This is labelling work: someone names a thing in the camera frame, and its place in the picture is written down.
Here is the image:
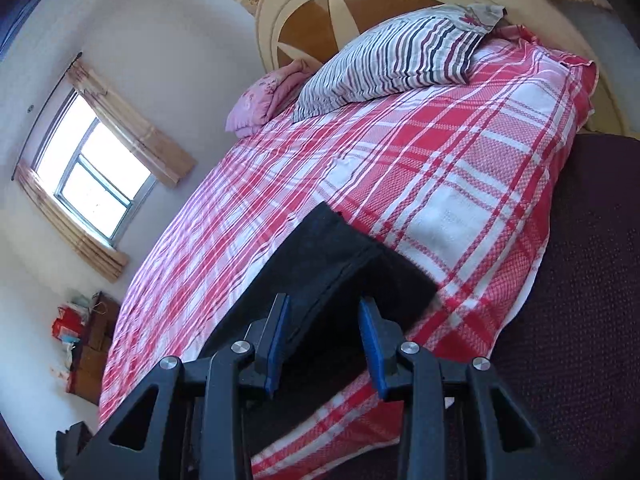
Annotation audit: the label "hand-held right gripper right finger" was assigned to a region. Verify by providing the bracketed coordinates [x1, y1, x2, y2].
[357, 296, 556, 480]

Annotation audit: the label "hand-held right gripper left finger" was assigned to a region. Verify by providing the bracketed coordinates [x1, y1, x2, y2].
[65, 292, 291, 480]

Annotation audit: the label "black pants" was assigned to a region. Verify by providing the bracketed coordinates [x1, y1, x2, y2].
[200, 201, 441, 456]

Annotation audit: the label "brown wooden desk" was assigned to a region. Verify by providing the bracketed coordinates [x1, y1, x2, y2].
[65, 291, 121, 406]

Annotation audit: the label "red plaid bedsheet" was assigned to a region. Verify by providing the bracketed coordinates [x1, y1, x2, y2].
[97, 35, 598, 478]

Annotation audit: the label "red bag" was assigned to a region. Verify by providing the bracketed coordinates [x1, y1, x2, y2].
[51, 305, 91, 343]

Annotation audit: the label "dark maroon textured cloth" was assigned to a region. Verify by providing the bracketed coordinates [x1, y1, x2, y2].
[492, 132, 640, 480]

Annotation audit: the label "black folding chair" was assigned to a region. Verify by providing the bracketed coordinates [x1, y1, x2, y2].
[55, 422, 93, 476]

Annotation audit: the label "beige curtain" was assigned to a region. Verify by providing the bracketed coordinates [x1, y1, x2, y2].
[14, 162, 130, 283]
[67, 57, 197, 188]

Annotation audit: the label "pink folded quilt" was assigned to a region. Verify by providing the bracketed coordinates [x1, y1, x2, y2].
[226, 58, 323, 138]

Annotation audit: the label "window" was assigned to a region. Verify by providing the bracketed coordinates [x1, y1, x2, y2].
[32, 87, 158, 246]

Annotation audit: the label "striped pillow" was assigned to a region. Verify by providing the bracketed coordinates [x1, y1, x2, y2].
[291, 3, 507, 123]

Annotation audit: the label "cream wooden headboard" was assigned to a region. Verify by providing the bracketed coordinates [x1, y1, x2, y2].
[255, 0, 628, 136]

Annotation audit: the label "curtain rod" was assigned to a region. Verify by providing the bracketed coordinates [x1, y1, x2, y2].
[10, 51, 83, 182]

